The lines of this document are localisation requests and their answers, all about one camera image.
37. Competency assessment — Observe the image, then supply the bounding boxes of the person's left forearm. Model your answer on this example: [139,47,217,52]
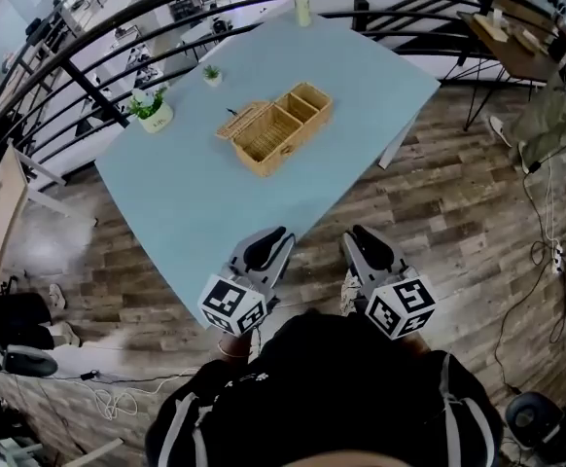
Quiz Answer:
[216,329,256,359]

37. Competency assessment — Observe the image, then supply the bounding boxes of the person's right forearm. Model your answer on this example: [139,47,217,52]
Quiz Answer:
[399,333,433,357]

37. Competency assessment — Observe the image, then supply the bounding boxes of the white coiled cable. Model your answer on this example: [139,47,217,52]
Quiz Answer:
[90,367,201,422]

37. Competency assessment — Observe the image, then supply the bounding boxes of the small potted plant white pot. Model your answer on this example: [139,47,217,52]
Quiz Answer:
[201,64,224,89]

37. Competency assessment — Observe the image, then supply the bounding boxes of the light blue table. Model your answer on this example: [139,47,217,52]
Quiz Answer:
[0,0,513,167]

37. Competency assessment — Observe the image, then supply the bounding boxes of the dark wooden desk black legs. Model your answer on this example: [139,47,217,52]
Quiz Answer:
[456,0,564,133]

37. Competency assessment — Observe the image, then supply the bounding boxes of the long light wooden desk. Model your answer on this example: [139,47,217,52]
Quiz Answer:
[0,144,30,294]

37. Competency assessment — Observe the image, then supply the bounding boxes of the black round device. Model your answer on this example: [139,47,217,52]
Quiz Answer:
[504,390,566,449]

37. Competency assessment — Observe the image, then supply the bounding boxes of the woven wicker basket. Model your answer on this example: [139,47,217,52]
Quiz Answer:
[214,82,335,179]

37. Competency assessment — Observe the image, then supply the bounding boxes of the light wooden board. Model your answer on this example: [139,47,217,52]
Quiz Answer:
[472,13,510,43]

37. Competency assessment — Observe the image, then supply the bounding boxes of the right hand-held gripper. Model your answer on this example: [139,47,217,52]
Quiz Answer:
[345,225,438,341]

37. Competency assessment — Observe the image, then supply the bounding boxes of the thin metal bracelet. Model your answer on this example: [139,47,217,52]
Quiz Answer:
[217,341,250,359]

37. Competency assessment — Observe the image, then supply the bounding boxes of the large potted plant white pot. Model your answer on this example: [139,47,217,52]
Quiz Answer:
[125,85,175,134]

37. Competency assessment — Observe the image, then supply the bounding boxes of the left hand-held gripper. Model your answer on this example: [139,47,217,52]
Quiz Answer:
[197,227,297,338]

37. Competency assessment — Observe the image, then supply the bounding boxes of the white plank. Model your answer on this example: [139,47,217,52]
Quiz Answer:
[63,438,124,467]

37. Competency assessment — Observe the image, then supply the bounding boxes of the person's black shirt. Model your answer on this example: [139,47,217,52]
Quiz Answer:
[144,308,506,467]

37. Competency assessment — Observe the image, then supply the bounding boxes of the white table leg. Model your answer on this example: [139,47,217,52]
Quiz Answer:
[377,117,418,170]

